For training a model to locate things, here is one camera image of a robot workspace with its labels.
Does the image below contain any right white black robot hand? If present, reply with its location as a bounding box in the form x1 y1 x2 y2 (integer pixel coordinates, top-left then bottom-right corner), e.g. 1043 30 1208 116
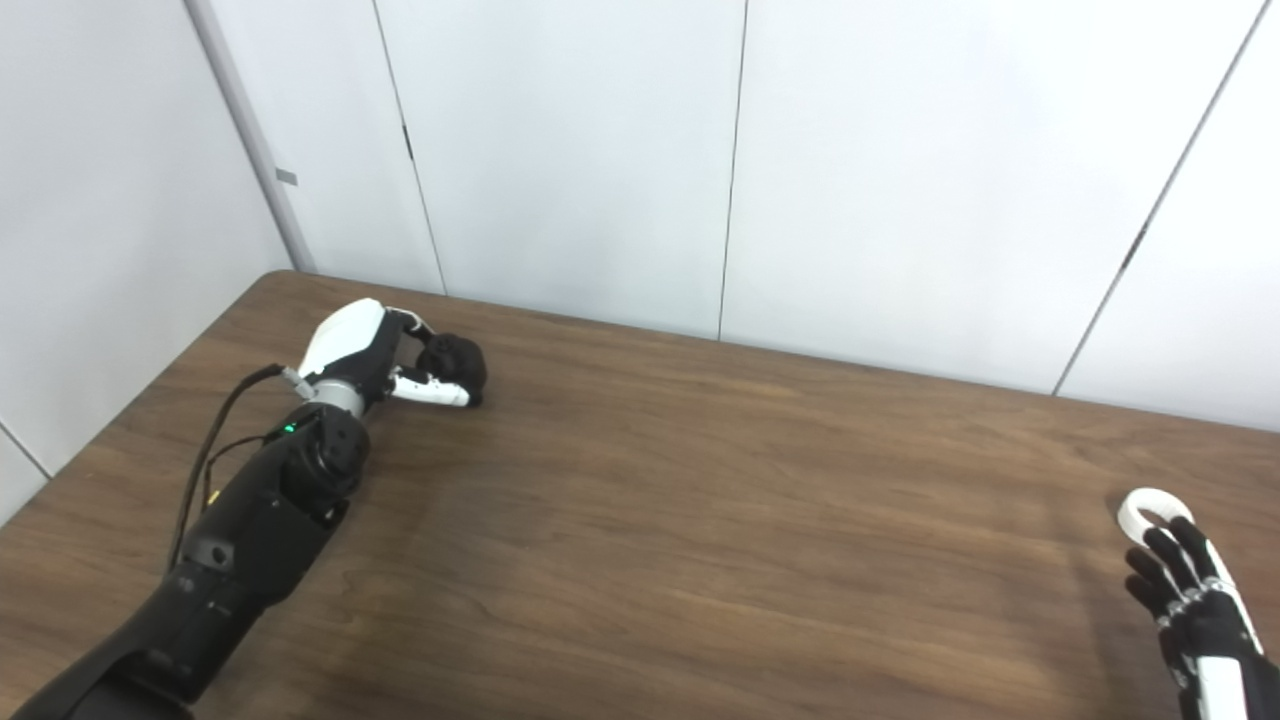
1124 516 1280 720

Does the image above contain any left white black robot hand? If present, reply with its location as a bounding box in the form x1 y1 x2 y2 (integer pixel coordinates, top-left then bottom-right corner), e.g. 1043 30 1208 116
297 298 473 409

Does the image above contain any round black part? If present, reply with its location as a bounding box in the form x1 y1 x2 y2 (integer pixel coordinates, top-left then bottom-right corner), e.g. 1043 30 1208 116
415 334 489 408

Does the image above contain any white ring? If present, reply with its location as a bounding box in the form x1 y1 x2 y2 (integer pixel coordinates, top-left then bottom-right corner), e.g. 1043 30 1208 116
1116 487 1195 546

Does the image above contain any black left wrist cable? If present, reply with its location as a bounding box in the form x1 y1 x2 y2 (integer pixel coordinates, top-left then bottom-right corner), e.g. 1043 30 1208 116
165 364 306 573

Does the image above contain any grey wall corner trim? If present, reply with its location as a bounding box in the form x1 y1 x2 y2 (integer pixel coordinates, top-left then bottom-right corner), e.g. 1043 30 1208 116
183 0 319 276

